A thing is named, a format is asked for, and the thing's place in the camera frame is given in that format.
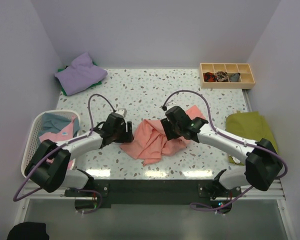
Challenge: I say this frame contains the salmon pink t-shirt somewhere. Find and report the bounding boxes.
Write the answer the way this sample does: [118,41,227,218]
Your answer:
[119,104,208,167]

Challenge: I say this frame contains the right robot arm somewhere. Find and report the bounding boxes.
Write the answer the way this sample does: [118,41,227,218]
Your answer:
[160,105,283,197]

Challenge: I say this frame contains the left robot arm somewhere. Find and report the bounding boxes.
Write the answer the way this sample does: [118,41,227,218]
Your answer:
[24,108,134,196]

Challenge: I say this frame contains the light pink t-shirt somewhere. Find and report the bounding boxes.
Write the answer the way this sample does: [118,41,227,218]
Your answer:
[38,117,76,170]

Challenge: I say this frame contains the red black rolled sock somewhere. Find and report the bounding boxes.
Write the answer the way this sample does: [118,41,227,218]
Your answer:
[203,72,216,83]

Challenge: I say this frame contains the wooden compartment tray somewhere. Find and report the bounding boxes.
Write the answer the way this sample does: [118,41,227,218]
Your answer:
[199,63,256,90]

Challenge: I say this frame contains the grey blue t-shirt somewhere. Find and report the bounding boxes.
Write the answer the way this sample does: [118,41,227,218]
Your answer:
[38,113,80,137]

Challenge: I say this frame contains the folded lilac t-shirt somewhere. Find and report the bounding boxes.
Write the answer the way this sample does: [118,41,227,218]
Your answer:
[54,52,108,96]

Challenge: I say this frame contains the brown patterned rolled sock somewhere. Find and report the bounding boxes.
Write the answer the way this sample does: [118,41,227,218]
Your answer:
[215,71,229,83]

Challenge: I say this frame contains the olive green t-shirt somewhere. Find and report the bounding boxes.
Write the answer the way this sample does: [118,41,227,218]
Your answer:
[225,111,279,153]

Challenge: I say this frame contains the grey rolled sock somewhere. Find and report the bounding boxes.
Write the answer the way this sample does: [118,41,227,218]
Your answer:
[228,72,241,83]

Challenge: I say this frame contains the white laundry basket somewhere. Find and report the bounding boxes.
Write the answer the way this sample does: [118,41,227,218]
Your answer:
[21,110,81,176]

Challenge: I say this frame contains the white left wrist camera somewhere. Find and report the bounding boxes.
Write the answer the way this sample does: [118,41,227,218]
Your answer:
[115,108,128,118]

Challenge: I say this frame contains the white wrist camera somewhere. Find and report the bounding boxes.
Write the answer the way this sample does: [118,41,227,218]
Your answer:
[115,108,128,118]
[160,100,177,112]

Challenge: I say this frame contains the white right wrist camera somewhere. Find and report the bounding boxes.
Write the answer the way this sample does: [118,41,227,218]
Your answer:
[160,100,177,112]

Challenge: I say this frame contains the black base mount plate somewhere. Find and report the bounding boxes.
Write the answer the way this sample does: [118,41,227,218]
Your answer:
[64,179,241,210]

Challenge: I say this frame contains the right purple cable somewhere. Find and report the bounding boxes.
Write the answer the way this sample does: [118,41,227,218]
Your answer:
[162,90,288,213]

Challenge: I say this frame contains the purple cable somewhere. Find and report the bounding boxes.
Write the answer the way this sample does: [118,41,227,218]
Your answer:
[12,93,118,203]
[162,90,288,213]

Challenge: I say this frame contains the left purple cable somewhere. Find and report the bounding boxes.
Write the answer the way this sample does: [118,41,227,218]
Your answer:
[12,93,118,203]

